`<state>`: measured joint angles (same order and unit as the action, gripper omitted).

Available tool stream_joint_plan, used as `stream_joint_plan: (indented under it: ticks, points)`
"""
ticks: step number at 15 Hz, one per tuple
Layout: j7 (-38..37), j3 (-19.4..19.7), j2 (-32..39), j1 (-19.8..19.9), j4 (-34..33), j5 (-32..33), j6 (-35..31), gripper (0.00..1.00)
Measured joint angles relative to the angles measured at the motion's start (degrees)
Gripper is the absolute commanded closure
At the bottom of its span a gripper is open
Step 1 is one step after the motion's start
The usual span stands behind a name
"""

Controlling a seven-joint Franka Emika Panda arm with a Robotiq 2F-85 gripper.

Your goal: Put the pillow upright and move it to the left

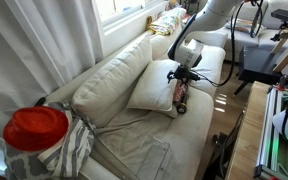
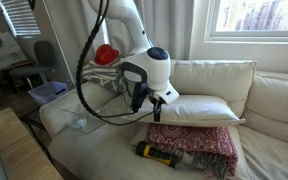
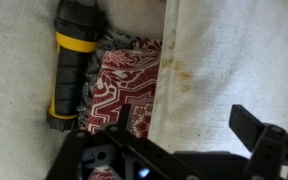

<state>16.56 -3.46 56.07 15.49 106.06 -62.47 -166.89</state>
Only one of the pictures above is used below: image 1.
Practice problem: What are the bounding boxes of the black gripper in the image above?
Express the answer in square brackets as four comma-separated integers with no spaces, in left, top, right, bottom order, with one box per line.
[166,65,201,84]

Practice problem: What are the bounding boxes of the white square throw pillow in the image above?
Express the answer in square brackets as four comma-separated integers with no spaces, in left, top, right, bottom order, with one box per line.
[127,59,179,113]

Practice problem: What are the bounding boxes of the multicolour patterned throw pillow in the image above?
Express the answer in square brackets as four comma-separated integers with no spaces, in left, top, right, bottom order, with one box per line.
[225,18,267,37]

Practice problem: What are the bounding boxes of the red patterned folded blanket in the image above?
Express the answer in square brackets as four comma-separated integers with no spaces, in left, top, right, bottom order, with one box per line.
[172,79,191,105]

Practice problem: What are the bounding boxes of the yellow black flashlight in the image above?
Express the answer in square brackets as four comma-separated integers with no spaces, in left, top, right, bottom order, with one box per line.
[175,94,189,115]

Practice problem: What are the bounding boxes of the cream fabric sofa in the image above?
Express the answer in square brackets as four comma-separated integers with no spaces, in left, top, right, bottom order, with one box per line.
[45,23,229,180]

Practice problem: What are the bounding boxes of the floral folded blanket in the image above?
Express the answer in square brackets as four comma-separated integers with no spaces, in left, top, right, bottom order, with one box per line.
[146,7,188,37]

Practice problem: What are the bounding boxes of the light grey sofa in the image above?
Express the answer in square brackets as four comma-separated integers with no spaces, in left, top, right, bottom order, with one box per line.
[217,0,288,63]

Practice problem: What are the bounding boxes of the large cream back cushion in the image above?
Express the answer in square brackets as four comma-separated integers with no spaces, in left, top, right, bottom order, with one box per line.
[72,34,154,128]

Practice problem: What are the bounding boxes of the small colourful toy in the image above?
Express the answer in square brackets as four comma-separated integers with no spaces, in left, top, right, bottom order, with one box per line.
[166,0,182,11]

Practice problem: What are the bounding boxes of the black coffee table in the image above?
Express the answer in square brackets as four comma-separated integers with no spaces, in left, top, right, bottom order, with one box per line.
[232,45,288,98]

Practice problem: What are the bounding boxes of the black stand legs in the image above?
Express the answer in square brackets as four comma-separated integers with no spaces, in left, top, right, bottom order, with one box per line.
[202,111,245,180]

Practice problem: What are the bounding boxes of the clear plastic container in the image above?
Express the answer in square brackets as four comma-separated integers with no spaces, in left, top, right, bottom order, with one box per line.
[93,134,171,180]

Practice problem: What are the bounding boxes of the white framed window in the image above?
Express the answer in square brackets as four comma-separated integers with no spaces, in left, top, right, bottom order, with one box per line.
[92,0,167,28]

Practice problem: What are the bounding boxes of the red clamp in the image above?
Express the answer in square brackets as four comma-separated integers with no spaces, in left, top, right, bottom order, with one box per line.
[278,74,288,92]

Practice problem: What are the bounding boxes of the grey white striped cloth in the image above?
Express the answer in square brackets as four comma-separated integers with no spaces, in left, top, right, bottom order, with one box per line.
[3,101,97,180]

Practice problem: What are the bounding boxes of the white curtain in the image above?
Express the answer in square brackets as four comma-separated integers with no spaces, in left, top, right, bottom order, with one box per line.
[0,0,100,175]

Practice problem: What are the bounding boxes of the aluminium frame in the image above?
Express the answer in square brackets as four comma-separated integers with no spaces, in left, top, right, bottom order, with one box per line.
[253,84,288,180]

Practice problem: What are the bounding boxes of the black camera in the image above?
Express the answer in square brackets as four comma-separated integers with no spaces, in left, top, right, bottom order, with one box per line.
[270,8,288,25]

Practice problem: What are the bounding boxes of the small black handle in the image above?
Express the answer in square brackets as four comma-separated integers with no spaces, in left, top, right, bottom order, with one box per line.
[33,96,48,108]

